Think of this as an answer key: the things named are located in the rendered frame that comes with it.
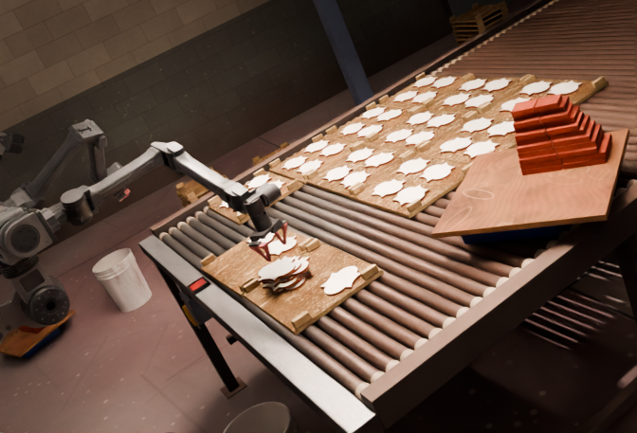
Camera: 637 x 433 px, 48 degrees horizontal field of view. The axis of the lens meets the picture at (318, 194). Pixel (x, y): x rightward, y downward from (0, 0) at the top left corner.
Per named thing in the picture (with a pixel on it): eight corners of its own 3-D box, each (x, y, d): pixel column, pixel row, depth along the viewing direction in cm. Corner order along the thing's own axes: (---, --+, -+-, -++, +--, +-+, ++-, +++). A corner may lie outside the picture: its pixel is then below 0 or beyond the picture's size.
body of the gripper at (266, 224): (282, 223, 236) (273, 203, 233) (265, 240, 229) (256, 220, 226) (267, 224, 240) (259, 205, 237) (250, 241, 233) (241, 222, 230)
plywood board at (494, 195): (607, 220, 186) (605, 214, 186) (432, 238, 215) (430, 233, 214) (629, 134, 223) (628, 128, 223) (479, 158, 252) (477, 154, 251)
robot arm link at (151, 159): (167, 155, 271) (159, 134, 265) (190, 167, 263) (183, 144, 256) (65, 221, 247) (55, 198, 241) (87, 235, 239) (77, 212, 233)
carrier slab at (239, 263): (242, 297, 254) (240, 295, 253) (201, 271, 289) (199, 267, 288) (319, 244, 266) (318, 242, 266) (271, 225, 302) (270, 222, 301)
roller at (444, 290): (485, 323, 194) (480, 309, 192) (229, 201, 364) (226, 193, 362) (499, 313, 195) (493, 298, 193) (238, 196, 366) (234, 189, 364)
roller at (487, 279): (512, 302, 197) (506, 288, 195) (246, 191, 367) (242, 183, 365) (524, 293, 198) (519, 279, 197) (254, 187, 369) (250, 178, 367)
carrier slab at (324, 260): (296, 335, 218) (293, 332, 217) (245, 297, 253) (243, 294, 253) (384, 273, 229) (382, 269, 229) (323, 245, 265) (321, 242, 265)
